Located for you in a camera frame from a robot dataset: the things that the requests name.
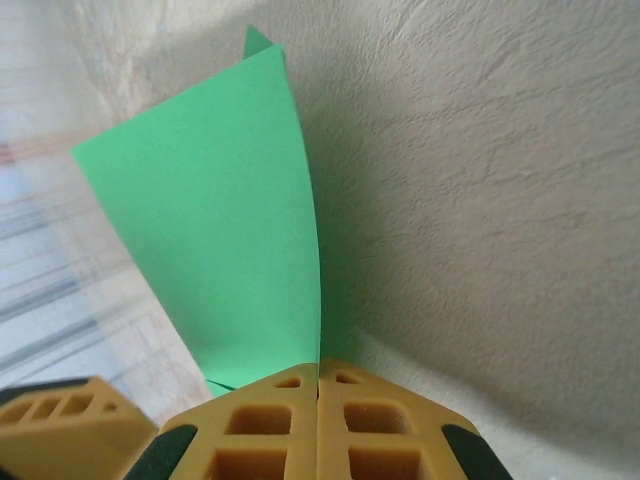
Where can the green paper sheet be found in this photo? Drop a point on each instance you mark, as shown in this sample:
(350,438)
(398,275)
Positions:
(215,210)

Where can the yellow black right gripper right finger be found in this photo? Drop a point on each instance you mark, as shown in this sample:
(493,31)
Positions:
(380,440)

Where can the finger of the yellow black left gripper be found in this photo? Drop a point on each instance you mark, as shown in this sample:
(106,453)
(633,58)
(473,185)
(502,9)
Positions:
(75,425)

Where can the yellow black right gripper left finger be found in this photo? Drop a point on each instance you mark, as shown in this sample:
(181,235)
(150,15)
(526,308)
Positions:
(260,440)

